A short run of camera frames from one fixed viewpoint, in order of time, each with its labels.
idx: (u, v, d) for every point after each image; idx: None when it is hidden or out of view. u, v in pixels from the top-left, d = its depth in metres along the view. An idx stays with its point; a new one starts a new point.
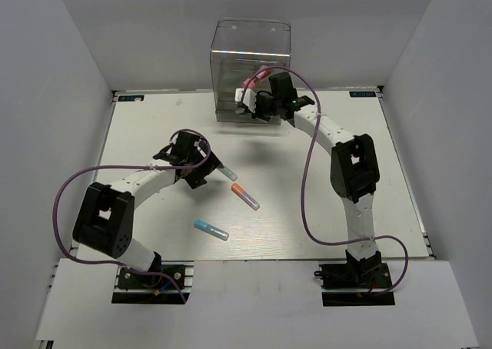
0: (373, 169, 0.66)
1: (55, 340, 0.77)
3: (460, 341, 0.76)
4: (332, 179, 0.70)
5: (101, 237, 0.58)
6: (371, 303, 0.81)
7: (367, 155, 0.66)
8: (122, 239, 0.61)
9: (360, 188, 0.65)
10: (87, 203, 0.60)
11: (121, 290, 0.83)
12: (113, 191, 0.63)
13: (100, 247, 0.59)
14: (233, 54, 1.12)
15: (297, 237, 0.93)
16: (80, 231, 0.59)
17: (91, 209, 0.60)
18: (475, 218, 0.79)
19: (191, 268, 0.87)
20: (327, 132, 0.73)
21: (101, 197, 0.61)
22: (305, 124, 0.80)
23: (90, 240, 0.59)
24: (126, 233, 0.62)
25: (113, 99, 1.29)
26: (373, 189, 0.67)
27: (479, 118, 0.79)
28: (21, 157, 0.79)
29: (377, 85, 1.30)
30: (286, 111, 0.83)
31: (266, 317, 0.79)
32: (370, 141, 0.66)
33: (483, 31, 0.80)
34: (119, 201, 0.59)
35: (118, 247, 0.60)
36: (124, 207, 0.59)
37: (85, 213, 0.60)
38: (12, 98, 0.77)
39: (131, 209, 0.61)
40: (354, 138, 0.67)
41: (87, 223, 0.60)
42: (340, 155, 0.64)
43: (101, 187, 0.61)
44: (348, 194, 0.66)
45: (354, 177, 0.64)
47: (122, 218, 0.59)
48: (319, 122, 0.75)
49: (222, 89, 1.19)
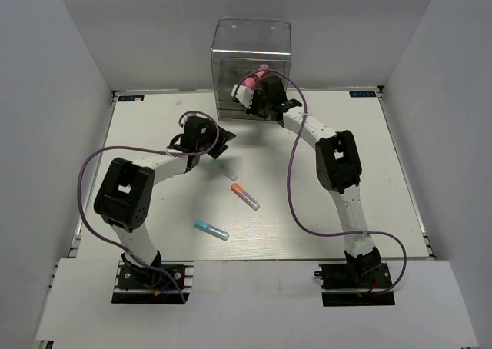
0: (356, 164, 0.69)
1: (54, 340, 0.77)
3: (460, 341, 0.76)
4: (317, 171, 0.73)
5: (121, 207, 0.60)
6: (371, 303, 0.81)
7: (350, 150, 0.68)
8: (140, 211, 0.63)
9: (344, 180, 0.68)
10: (108, 175, 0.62)
11: (121, 290, 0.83)
12: (134, 167, 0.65)
13: (120, 217, 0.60)
14: (238, 54, 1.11)
15: (297, 237, 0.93)
16: (101, 202, 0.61)
17: (114, 181, 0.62)
18: (475, 217, 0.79)
19: (191, 268, 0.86)
20: (311, 130, 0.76)
21: (123, 173, 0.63)
22: (293, 124, 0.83)
23: (110, 211, 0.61)
24: (144, 205, 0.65)
25: (113, 98, 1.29)
26: (358, 181, 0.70)
27: (480, 118, 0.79)
28: (21, 156, 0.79)
29: (377, 85, 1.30)
30: (276, 114, 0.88)
31: (265, 316, 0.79)
32: (352, 137, 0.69)
33: (483, 31, 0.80)
34: (141, 172, 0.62)
35: (136, 218, 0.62)
36: (146, 177, 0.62)
37: (106, 184, 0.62)
38: (12, 98, 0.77)
39: (151, 184, 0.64)
40: (337, 134, 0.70)
41: (108, 194, 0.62)
42: (324, 150, 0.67)
43: (123, 162, 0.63)
44: (332, 187, 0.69)
45: (338, 171, 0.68)
47: (143, 188, 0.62)
48: (304, 121, 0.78)
49: (222, 89, 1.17)
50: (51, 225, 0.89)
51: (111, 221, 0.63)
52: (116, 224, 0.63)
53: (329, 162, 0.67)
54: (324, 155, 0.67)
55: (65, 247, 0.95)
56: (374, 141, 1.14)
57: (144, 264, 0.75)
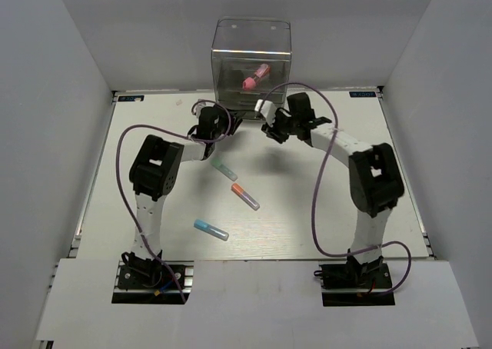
0: (397, 181, 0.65)
1: (54, 340, 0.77)
3: (460, 341, 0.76)
4: (353, 192, 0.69)
5: (154, 174, 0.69)
6: (372, 303, 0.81)
7: (389, 166, 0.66)
8: (168, 180, 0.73)
9: (382, 202, 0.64)
10: (144, 147, 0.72)
11: (121, 290, 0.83)
12: (164, 143, 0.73)
13: (153, 184, 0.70)
14: (239, 55, 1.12)
15: (298, 237, 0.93)
16: (136, 169, 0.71)
17: (148, 152, 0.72)
18: (475, 217, 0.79)
19: (191, 268, 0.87)
20: (343, 144, 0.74)
21: (154, 147, 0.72)
22: (321, 141, 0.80)
23: (144, 178, 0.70)
24: (171, 174, 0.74)
25: (113, 99, 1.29)
26: (396, 203, 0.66)
27: (480, 118, 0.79)
28: (21, 157, 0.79)
29: (377, 85, 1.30)
30: (304, 132, 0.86)
31: (266, 316, 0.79)
32: (391, 152, 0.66)
33: (483, 31, 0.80)
34: (173, 147, 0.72)
35: (164, 186, 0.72)
36: (176, 151, 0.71)
37: (141, 156, 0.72)
38: (12, 98, 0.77)
39: (178, 157, 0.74)
40: (373, 148, 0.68)
41: (143, 164, 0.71)
42: (360, 166, 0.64)
43: (156, 138, 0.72)
44: (369, 207, 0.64)
45: (378, 187, 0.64)
47: (174, 161, 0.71)
48: (335, 136, 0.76)
49: (223, 89, 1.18)
50: (51, 225, 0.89)
51: (142, 187, 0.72)
52: (145, 191, 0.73)
53: (366, 180, 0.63)
54: (361, 171, 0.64)
55: (65, 247, 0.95)
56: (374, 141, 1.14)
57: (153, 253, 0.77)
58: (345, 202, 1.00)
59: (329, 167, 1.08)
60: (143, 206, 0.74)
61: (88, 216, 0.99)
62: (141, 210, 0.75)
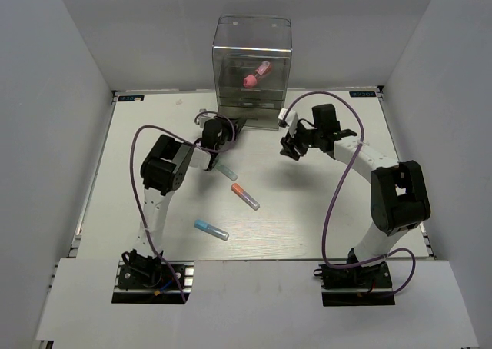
0: (422, 201, 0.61)
1: (54, 340, 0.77)
3: (460, 341, 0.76)
4: (371, 208, 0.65)
5: (167, 167, 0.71)
6: (371, 303, 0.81)
7: (414, 185, 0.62)
8: (178, 177, 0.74)
9: (405, 223, 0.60)
10: (157, 146, 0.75)
11: (121, 290, 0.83)
12: (175, 143, 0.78)
13: (162, 179, 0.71)
14: (243, 52, 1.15)
15: (297, 237, 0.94)
16: (148, 163, 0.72)
17: (160, 150, 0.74)
18: (475, 217, 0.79)
19: (191, 268, 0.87)
20: (366, 157, 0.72)
21: (167, 147, 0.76)
22: (344, 153, 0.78)
23: (154, 173, 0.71)
24: (181, 174, 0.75)
25: (113, 99, 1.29)
26: (417, 224, 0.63)
27: (480, 118, 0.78)
28: (20, 156, 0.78)
29: (377, 85, 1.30)
30: (327, 144, 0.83)
31: (266, 317, 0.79)
32: (420, 171, 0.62)
33: (483, 31, 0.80)
34: (184, 147, 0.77)
35: (175, 181, 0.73)
36: (188, 150, 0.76)
37: (153, 152, 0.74)
38: (11, 98, 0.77)
39: (188, 157, 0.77)
40: (400, 166, 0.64)
41: (154, 158, 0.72)
42: (383, 184, 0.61)
43: (168, 139, 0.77)
44: (389, 228, 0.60)
45: (400, 208, 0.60)
47: (185, 157, 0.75)
48: (359, 148, 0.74)
49: (224, 87, 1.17)
50: (51, 225, 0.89)
51: (152, 183, 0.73)
52: (155, 186, 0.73)
53: (388, 199, 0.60)
54: (384, 189, 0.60)
55: (65, 247, 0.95)
56: (374, 142, 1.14)
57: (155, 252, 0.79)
58: (345, 202, 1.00)
59: (329, 167, 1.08)
60: (151, 201, 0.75)
61: (88, 217, 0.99)
62: (149, 204, 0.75)
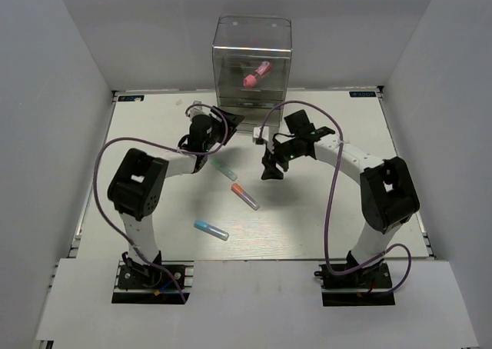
0: (411, 197, 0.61)
1: (54, 340, 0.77)
3: (460, 341, 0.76)
4: (364, 210, 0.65)
5: (135, 191, 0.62)
6: (372, 303, 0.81)
7: (401, 179, 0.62)
8: (151, 198, 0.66)
9: (397, 219, 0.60)
10: (124, 164, 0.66)
11: (121, 290, 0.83)
12: (147, 157, 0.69)
13: (132, 203, 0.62)
14: (241, 52, 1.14)
15: (297, 237, 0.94)
16: (114, 188, 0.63)
17: (129, 169, 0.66)
18: (475, 217, 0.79)
19: (191, 268, 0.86)
20: (351, 158, 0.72)
21: (137, 164, 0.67)
22: (327, 154, 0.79)
23: (123, 197, 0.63)
24: (154, 194, 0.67)
25: (113, 99, 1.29)
26: (408, 218, 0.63)
27: (480, 117, 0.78)
28: (21, 156, 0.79)
29: (377, 85, 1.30)
30: (307, 145, 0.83)
31: (265, 316, 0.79)
32: (404, 165, 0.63)
33: (483, 31, 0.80)
34: (157, 163, 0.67)
35: (147, 206, 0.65)
36: (160, 167, 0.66)
37: (120, 173, 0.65)
38: (11, 98, 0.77)
39: (162, 175, 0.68)
40: (386, 163, 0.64)
41: (121, 181, 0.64)
42: (372, 181, 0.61)
43: (137, 153, 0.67)
44: (383, 226, 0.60)
45: (393, 206, 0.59)
47: (157, 177, 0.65)
48: (341, 148, 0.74)
49: (224, 86, 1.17)
50: (51, 225, 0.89)
51: (123, 207, 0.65)
52: (127, 211, 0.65)
53: (379, 198, 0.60)
54: (373, 188, 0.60)
55: (65, 247, 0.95)
56: (374, 142, 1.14)
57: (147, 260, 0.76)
58: (344, 202, 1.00)
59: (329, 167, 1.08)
60: (130, 224, 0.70)
61: (88, 217, 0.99)
62: (128, 228, 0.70)
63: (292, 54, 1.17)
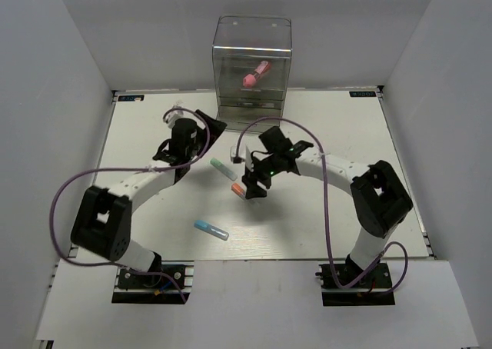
0: (403, 196, 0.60)
1: (54, 340, 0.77)
3: (460, 341, 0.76)
4: (360, 219, 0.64)
5: (99, 242, 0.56)
6: (371, 303, 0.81)
7: (389, 180, 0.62)
8: (121, 242, 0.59)
9: (394, 222, 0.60)
10: (84, 206, 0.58)
11: (121, 290, 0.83)
12: (111, 194, 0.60)
13: (98, 251, 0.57)
14: (244, 52, 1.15)
15: (297, 238, 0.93)
16: (77, 236, 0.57)
17: (90, 212, 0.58)
18: (475, 217, 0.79)
19: (191, 268, 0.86)
20: (337, 169, 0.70)
21: (99, 202, 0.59)
22: (311, 167, 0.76)
23: (88, 245, 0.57)
24: (124, 235, 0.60)
25: (113, 98, 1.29)
26: (403, 218, 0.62)
27: (480, 117, 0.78)
28: (21, 156, 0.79)
29: (377, 85, 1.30)
30: (288, 162, 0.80)
31: (265, 316, 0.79)
32: (389, 167, 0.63)
33: (483, 31, 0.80)
34: (118, 204, 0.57)
35: (115, 251, 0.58)
36: (121, 211, 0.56)
37: (83, 216, 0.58)
38: (12, 98, 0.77)
39: (129, 214, 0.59)
40: (371, 168, 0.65)
41: (84, 227, 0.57)
42: (363, 188, 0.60)
43: (98, 190, 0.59)
44: (383, 233, 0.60)
45: (387, 211, 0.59)
47: (121, 221, 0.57)
48: (324, 161, 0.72)
49: (223, 86, 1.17)
50: (51, 225, 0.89)
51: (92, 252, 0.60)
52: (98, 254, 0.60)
53: (373, 203, 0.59)
54: (366, 197, 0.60)
55: (65, 247, 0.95)
56: (374, 142, 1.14)
57: (141, 271, 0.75)
58: (344, 203, 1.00)
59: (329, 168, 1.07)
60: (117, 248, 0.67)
61: None
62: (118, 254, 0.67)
63: (292, 54, 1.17)
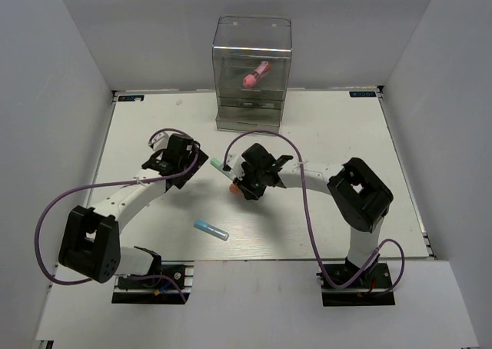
0: (381, 187, 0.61)
1: (54, 340, 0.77)
3: (461, 341, 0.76)
4: (345, 217, 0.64)
5: (86, 264, 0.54)
6: (371, 303, 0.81)
7: (366, 177, 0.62)
8: (109, 263, 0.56)
9: (378, 215, 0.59)
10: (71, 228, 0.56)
11: (121, 290, 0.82)
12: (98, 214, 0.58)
13: (85, 274, 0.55)
14: (242, 53, 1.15)
15: (297, 238, 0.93)
16: (64, 257, 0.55)
17: (76, 234, 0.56)
18: (475, 217, 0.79)
19: (191, 268, 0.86)
20: (314, 173, 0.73)
21: (87, 222, 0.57)
22: (292, 178, 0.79)
23: (76, 267, 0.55)
24: (114, 256, 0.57)
25: (113, 98, 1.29)
26: (387, 211, 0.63)
27: (480, 117, 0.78)
28: (21, 156, 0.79)
29: (377, 85, 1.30)
30: (272, 177, 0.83)
31: (265, 316, 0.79)
32: (363, 164, 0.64)
33: (483, 31, 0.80)
34: (104, 227, 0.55)
35: (105, 273, 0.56)
36: (107, 234, 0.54)
37: (70, 238, 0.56)
38: (12, 98, 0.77)
39: (118, 235, 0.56)
40: (347, 167, 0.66)
41: (71, 249, 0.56)
42: (340, 186, 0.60)
43: (85, 211, 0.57)
44: (369, 226, 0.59)
45: (369, 203, 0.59)
47: (108, 244, 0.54)
48: (303, 169, 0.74)
49: (224, 87, 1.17)
50: (51, 225, 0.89)
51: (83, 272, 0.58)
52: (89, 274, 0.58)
53: (353, 198, 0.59)
54: (345, 193, 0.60)
55: None
56: (374, 142, 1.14)
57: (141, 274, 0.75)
58: None
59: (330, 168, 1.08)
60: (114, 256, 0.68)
61: None
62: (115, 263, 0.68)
63: (292, 54, 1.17)
